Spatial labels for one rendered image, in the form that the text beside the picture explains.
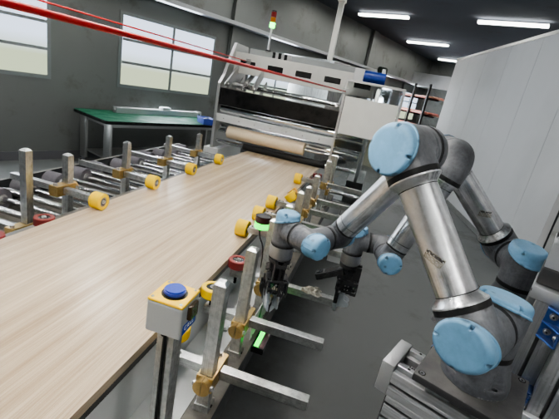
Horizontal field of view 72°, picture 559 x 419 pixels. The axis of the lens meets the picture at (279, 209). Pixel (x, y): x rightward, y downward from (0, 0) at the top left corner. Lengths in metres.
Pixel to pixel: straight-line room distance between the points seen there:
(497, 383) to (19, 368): 1.08
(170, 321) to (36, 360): 0.47
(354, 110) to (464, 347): 2.94
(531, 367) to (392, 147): 0.72
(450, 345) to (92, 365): 0.81
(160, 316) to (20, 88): 5.47
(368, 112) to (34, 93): 4.35
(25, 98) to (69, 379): 5.26
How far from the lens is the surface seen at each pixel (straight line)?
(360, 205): 1.10
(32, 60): 6.06
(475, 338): 0.84
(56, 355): 1.13
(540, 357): 1.26
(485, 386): 1.04
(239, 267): 1.57
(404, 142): 0.84
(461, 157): 1.28
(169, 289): 0.73
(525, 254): 1.44
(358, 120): 3.60
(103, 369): 1.08
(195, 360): 1.22
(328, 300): 1.55
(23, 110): 6.11
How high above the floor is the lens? 1.62
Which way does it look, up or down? 18 degrees down
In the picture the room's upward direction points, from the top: 11 degrees clockwise
